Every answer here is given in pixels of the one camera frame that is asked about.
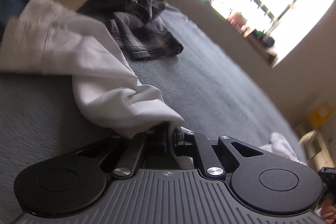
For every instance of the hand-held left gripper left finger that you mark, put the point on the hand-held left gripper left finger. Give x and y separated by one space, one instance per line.
164 144

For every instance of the cardboard box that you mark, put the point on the cardboard box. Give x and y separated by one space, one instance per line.
260 45

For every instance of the yellow box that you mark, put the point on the yellow box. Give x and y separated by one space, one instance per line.
321 115

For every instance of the person's right hand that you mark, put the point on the person's right hand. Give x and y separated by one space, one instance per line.
330 212

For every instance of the red box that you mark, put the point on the red box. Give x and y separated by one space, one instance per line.
237 19

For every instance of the cream wooden footboard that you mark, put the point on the cream wooden footboard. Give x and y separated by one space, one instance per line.
309 138

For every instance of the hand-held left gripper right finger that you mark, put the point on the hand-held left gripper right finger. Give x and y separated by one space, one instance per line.
181 148

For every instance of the dark plaid shirt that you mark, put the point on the dark plaid shirt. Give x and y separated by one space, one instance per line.
147 35

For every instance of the white shirt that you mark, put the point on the white shirt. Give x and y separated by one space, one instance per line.
99 77

